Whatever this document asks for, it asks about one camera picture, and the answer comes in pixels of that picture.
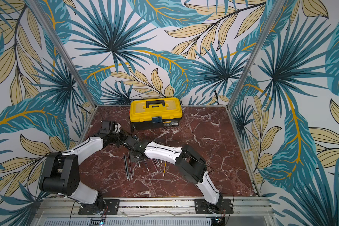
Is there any dark blue printed pencil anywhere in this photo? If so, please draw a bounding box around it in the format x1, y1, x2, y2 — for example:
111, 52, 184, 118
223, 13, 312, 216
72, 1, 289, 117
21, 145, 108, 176
128, 153, 133, 180

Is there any aluminium front rail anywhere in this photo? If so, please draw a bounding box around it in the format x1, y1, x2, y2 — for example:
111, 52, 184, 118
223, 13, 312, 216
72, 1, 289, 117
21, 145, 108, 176
35, 196, 275, 218

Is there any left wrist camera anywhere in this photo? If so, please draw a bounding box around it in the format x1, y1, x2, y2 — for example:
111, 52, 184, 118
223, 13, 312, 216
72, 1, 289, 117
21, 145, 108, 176
100, 121, 117, 134

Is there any yellow black toolbox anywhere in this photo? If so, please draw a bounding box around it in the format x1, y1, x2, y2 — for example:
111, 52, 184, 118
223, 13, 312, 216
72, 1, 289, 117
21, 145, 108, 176
130, 98, 183, 132

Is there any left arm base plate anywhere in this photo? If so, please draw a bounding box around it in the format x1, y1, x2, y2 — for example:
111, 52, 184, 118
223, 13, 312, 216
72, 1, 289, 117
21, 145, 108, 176
78, 199, 120, 216

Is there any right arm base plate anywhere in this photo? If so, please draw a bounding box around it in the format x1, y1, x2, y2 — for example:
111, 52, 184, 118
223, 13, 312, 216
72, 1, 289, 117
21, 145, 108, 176
194, 198, 234, 214

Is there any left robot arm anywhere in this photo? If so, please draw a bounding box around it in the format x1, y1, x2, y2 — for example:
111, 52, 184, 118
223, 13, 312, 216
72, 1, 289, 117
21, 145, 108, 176
39, 130, 129, 212

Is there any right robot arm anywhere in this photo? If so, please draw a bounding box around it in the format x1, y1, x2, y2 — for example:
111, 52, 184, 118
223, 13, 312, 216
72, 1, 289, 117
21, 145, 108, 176
123, 137, 223, 209

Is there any green pencil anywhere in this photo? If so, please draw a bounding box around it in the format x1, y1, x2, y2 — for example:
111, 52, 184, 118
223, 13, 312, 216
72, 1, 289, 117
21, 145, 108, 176
124, 154, 131, 181

